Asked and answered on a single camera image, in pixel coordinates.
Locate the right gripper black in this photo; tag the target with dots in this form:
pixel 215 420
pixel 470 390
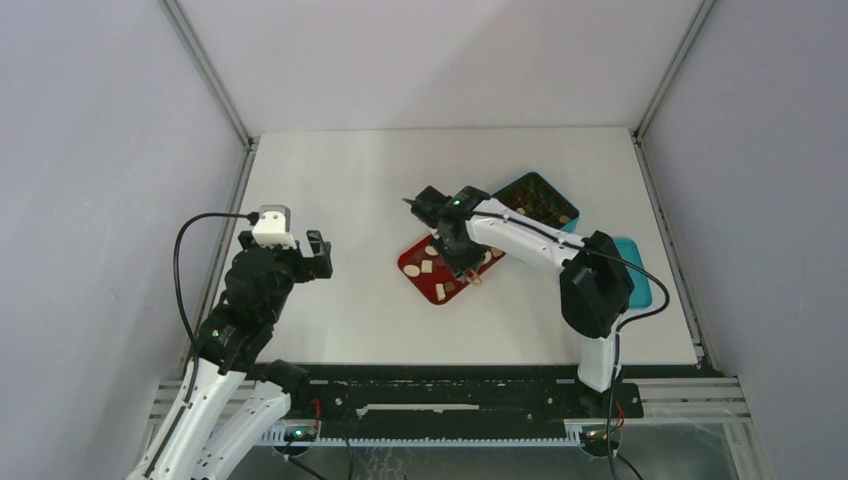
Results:
pixel 460 265

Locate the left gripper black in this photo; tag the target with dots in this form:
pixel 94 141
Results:
pixel 305 263

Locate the red chocolate tray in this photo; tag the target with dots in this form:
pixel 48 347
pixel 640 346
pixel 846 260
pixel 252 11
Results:
pixel 429 273

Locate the wooden tongs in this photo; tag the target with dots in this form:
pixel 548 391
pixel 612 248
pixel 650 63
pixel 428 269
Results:
pixel 473 278

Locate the teal chocolate box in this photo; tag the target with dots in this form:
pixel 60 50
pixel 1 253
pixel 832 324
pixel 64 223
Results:
pixel 533 196

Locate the teal box lid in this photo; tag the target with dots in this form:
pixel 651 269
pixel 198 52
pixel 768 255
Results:
pixel 641 296

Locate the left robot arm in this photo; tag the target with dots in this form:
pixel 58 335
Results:
pixel 191 444

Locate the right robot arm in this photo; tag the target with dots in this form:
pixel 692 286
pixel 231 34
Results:
pixel 594 283

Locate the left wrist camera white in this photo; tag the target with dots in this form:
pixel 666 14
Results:
pixel 272 228

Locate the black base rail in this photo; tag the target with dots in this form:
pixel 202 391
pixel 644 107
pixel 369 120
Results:
pixel 500 402

